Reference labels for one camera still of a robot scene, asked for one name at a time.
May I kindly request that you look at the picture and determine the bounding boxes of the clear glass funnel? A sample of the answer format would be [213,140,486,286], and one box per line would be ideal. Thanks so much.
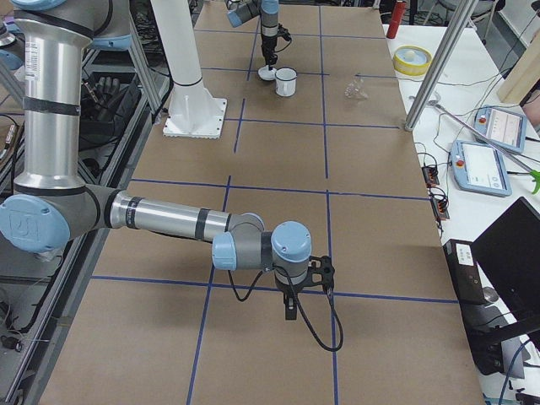
[344,74,369,100]

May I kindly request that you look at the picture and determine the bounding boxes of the orange connector block far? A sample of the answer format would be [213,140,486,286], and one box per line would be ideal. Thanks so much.
[421,165,440,187]

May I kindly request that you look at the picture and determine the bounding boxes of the teach pendant tablet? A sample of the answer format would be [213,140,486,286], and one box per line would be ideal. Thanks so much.
[450,140,512,197]
[473,105,527,154]

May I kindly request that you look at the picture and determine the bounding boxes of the yellow tape roll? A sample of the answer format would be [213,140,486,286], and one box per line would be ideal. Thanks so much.
[392,46,433,77]

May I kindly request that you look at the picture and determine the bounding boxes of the black laptop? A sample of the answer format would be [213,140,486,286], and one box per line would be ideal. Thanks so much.
[472,197,539,315]

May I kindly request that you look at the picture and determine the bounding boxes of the red bottle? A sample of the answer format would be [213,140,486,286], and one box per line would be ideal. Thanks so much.
[386,0,407,39]

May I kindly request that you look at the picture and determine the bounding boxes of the aluminium frame post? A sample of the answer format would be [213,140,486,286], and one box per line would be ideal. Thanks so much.
[404,0,478,132]

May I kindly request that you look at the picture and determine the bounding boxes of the orange connector block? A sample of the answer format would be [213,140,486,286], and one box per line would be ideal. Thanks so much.
[421,165,440,187]
[430,194,450,221]

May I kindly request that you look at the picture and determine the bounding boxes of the white enamel mug blue rim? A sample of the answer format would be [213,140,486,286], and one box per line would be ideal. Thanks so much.
[275,67,297,97]

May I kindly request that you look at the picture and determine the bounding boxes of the brown paper table cover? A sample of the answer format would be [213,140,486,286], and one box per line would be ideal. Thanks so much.
[41,1,483,404]

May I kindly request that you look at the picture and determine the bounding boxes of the orange connector block near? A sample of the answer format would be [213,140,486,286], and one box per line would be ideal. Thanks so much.
[430,194,450,221]

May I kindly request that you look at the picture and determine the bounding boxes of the black device with label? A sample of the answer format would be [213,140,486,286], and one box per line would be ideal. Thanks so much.
[443,239,499,305]

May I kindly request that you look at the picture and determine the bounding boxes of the near teach pendant tablet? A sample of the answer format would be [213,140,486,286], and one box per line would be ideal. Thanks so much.
[450,140,512,197]

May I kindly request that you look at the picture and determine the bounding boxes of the blue tape line left crosswise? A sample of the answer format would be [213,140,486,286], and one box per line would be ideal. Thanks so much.
[197,66,330,77]

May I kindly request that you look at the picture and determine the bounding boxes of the white camera stand base plate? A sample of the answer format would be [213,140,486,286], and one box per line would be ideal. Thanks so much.
[163,83,228,139]

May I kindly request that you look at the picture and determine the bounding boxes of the blue tape line near left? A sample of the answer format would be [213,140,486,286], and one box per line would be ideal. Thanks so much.
[246,32,259,82]

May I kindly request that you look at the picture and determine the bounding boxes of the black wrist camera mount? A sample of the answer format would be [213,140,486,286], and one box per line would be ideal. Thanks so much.
[304,256,335,294]

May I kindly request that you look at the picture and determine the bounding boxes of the far teach pendant tablet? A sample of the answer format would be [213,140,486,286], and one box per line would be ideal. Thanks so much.
[473,105,527,154]

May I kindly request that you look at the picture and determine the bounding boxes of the blue tape line lengthwise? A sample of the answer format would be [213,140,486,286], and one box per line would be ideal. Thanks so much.
[317,6,339,404]

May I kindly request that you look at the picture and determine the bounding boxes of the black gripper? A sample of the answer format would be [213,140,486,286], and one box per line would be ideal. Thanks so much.
[261,38,278,70]
[283,292,297,321]

